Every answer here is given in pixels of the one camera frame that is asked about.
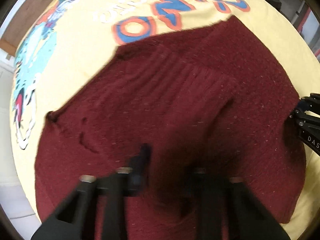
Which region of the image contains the dark red knit sweater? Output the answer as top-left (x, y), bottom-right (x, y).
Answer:
top-left (35, 16), bottom-right (306, 239)

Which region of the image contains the yellow dino print bedspread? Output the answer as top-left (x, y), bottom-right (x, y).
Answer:
top-left (10, 0), bottom-right (319, 239)

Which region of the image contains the wooden headboard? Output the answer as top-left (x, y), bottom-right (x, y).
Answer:
top-left (1, 0), bottom-right (53, 56)

